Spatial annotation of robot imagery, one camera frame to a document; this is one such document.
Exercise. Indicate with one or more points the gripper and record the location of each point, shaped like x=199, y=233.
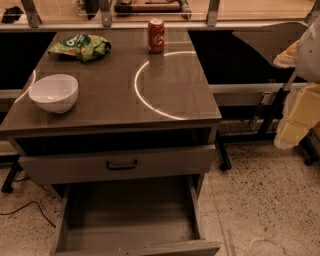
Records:
x=309, y=55

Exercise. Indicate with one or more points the grey drawer cabinet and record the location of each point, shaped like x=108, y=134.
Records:
x=130, y=99

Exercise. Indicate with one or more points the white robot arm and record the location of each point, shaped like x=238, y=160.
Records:
x=305, y=56

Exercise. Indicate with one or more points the red soda can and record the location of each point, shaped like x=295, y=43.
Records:
x=156, y=35

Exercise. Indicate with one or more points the white bowl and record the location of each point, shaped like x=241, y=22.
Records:
x=55, y=93

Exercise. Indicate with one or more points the black side table on stand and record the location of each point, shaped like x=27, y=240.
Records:
x=270, y=41

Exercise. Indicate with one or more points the black table leg with caster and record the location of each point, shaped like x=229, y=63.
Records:
x=225, y=161

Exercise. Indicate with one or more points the grey drawer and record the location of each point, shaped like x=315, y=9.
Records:
x=118, y=165
x=142, y=217

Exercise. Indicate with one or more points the grey top drawer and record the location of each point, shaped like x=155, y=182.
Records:
x=118, y=165

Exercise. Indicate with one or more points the black left table leg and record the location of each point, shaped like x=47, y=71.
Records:
x=15, y=168

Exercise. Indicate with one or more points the green chip bag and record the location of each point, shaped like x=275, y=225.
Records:
x=84, y=47

